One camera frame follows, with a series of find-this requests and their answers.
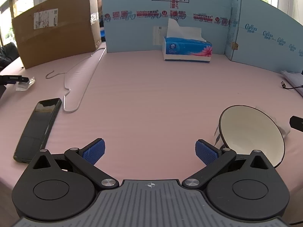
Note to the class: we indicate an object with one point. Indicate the black bar-shaped device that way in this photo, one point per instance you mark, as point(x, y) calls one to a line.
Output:
point(11, 78)

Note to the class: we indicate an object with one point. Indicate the white plastic bag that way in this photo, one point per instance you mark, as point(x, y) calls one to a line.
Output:
point(293, 76)

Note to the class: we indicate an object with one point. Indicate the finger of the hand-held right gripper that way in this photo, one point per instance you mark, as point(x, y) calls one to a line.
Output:
point(297, 123)

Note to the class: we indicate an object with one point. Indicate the dark bag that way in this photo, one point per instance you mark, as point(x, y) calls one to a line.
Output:
point(8, 54)

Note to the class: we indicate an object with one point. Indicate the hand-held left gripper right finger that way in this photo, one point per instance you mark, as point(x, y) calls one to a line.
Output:
point(206, 153)

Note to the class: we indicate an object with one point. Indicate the blue floral tissue box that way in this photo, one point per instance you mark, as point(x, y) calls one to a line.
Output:
point(184, 48)

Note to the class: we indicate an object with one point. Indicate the black smartphone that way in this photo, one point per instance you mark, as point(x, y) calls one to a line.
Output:
point(35, 130)

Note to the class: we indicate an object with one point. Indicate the large brown cardboard box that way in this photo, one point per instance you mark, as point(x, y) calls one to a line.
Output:
point(56, 33)

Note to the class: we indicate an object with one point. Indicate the light blue panel blue logos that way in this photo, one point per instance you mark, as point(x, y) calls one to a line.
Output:
point(260, 42)

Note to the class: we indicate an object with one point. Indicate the clear plastic wrapper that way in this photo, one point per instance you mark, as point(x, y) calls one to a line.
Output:
point(24, 86)

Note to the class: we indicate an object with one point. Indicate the light blue panel red tape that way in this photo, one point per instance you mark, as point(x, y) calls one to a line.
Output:
point(142, 28)

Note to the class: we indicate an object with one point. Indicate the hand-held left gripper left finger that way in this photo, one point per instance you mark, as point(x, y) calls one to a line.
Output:
point(94, 152)

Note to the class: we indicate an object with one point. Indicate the white bowl with black rim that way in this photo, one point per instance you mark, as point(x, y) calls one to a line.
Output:
point(248, 132)

